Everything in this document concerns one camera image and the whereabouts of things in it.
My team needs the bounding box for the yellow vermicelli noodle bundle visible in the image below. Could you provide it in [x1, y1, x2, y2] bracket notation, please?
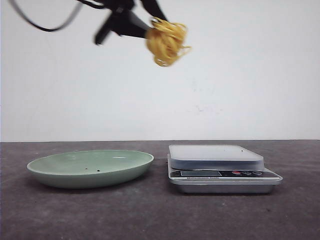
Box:
[145, 16, 192, 67]

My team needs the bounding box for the black cable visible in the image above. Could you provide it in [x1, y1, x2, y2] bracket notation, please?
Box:
[9, 0, 85, 33]

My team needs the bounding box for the light green round plate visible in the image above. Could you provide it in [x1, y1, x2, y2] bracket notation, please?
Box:
[26, 149, 155, 189]

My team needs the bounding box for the silver digital kitchen scale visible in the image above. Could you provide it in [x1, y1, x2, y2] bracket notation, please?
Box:
[167, 144, 283, 194]

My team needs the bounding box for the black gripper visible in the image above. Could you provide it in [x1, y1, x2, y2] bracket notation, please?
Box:
[94, 0, 168, 45]

